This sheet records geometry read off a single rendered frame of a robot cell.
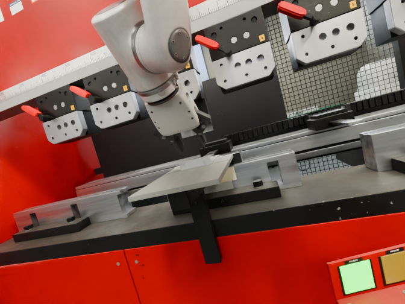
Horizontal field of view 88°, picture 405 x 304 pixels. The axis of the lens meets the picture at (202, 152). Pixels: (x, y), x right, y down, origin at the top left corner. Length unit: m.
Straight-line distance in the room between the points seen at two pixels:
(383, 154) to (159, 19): 0.57
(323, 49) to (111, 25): 0.46
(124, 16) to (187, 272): 0.57
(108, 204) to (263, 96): 0.84
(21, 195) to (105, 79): 0.70
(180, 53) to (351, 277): 0.42
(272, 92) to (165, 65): 0.84
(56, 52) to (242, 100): 0.78
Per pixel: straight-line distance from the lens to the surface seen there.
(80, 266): 0.80
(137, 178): 1.01
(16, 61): 0.98
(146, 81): 0.41
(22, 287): 1.02
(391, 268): 0.46
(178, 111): 0.46
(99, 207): 0.83
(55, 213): 0.97
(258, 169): 0.60
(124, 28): 0.39
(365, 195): 0.54
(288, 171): 0.61
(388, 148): 0.67
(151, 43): 0.34
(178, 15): 0.35
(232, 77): 0.59
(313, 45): 0.61
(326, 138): 0.88
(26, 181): 1.24
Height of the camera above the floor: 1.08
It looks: 5 degrees down
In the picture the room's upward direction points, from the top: 15 degrees counter-clockwise
